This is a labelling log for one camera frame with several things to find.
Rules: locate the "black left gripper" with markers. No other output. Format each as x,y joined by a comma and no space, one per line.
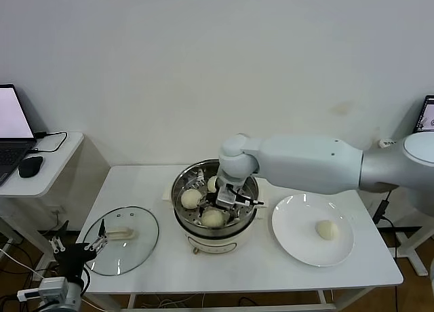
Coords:
73,257

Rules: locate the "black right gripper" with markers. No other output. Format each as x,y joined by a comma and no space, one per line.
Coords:
213,203

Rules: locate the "white steamed baozi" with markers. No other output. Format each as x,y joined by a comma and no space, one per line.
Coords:
191,199
327,230
212,184
212,219

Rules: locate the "round glass pot lid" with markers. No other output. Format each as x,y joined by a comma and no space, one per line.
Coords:
135,254

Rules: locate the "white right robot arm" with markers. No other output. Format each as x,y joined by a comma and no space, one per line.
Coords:
305,162

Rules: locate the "perforated steel steamer basket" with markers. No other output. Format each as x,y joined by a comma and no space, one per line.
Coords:
178,193

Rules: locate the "cream electric cooker base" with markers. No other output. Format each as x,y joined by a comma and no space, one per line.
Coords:
213,244

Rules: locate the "white main table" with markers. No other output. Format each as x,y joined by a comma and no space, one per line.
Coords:
237,274

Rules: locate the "white side table with mouse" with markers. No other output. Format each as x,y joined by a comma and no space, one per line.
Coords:
51,169

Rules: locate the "round white plate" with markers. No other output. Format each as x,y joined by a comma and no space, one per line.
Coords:
295,234

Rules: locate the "black computer mouse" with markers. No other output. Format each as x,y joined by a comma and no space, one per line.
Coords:
30,166

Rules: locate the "laptop with pale pink screen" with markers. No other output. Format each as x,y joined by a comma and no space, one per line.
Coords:
10,115

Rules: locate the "laptop with dark screen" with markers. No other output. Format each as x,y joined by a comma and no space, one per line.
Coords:
426,115

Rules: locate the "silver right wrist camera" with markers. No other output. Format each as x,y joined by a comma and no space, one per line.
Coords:
226,197

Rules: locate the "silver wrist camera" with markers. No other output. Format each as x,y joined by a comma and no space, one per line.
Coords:
52,288
226,197

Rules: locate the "white wall socket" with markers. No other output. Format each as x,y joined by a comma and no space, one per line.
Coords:
56,212

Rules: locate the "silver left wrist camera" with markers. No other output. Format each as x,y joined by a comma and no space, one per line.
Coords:
52,288

